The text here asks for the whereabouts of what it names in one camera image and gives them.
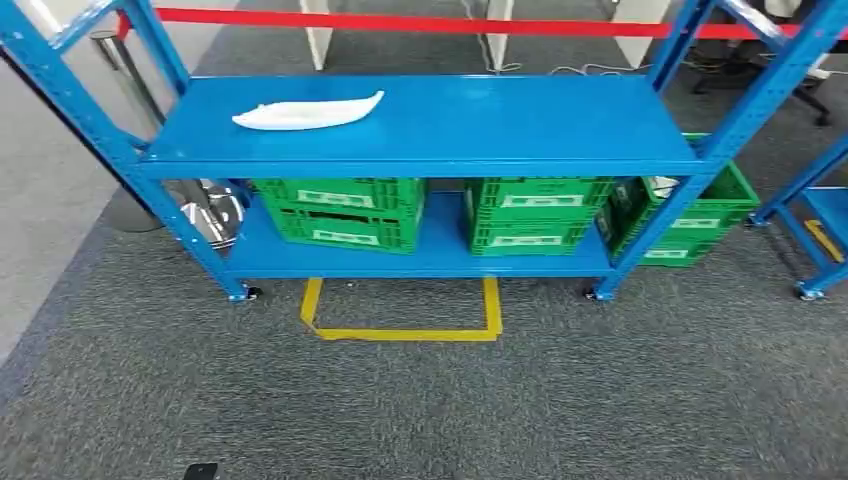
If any green plastic crate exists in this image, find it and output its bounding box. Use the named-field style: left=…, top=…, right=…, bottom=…
left=463, top=176, right=617, bottom=258
left=250, top=177, right=427, bottom=256
left=596, top=132, right=762, bottom=269

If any yellow floor tape outline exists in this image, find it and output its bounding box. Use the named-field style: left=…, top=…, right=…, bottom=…
left=299, top=276, right=503, bottom=344

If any blue metal shelf rack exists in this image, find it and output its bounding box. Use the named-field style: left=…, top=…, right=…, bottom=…
left=745, top=132, right=848, bottom=303
left=0, top=0, right=848, bottom=304

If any white curved car trim part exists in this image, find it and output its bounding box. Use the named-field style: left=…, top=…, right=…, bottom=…
left=231, top=89, right=386, bottom=132

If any chrome barrier stanchion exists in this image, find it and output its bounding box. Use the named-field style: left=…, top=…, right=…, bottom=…
left=89, top=13, right=248, bottom=253

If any red barrier belt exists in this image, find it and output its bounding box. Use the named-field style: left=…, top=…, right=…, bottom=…
left=117, top=6, right=848, bottom=41

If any white plastic part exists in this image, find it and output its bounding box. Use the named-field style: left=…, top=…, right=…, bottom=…
left=645, top=175, right=682, bottom=200

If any white desk leg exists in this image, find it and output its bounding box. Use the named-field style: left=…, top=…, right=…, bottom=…
left=610, top=0, right=674, bottom=70

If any black office chair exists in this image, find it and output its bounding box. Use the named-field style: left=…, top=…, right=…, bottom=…
left=682, top=0, right=833, bottom=127

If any white cable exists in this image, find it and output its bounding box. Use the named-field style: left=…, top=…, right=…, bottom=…
left=460, top=0, right=654, bottom=77

